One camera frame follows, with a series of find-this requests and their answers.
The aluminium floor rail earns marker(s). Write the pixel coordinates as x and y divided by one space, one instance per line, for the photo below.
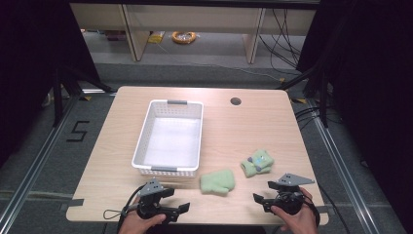
341 169
39 156

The person's left hand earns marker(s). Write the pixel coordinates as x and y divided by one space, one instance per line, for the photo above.
136 225

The green mitten with grey dots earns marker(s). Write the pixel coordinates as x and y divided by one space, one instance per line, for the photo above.
258 165

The white plastic basket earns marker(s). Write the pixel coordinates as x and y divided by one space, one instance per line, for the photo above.
172 139

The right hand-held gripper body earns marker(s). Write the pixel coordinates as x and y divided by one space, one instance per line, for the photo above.
287 200

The dark red box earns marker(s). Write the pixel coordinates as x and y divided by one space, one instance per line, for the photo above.
115 35

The light wooden shelf unit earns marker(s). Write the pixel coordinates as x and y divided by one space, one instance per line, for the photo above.
136 39

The black tape strip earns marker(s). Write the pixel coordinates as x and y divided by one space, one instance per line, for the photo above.
75 202

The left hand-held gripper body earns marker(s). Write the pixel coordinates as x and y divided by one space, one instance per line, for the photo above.
150 199

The plain green mitten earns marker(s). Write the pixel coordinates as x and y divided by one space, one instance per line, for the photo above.
217 182

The black metal stand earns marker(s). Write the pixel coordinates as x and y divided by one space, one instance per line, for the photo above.
57 97
323 97

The person's right hand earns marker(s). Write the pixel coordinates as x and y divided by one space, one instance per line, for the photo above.
302 221

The black curtain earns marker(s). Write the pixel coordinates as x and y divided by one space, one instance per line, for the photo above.
32 65
373 81

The yellow black tape piece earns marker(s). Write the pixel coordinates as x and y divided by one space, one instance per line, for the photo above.
85 98
299 100

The yellow packet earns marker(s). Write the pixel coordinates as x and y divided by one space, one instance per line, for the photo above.
156 38

